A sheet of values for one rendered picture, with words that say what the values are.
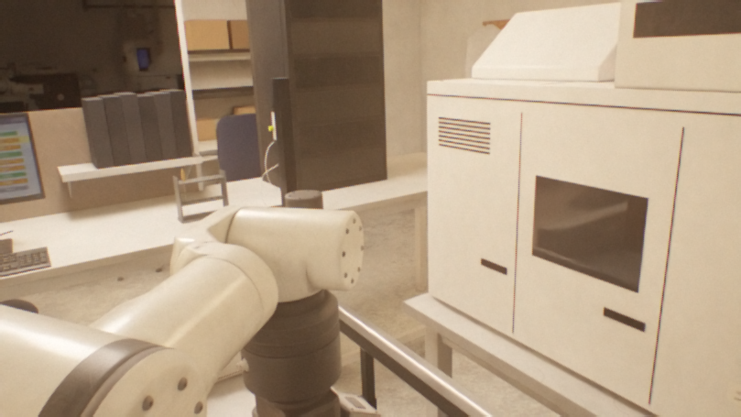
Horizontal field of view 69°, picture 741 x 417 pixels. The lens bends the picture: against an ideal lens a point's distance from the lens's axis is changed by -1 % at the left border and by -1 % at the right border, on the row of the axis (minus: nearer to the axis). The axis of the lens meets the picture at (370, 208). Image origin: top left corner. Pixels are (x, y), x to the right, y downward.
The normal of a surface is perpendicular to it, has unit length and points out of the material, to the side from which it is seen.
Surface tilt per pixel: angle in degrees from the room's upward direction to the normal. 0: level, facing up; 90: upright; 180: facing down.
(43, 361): 16
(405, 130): 90
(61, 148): 90
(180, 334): 51
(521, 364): 0
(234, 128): 74
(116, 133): 90
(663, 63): 90
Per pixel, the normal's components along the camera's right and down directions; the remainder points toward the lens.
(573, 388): -0.04, -0.96
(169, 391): 0.96, 0.15
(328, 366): 0.79, 0.14
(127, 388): 0.68, -0.48
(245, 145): 0.54, 0.05
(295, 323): 0.15, -0.49
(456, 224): -0.83, 0.18
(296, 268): -0.27, 0.27
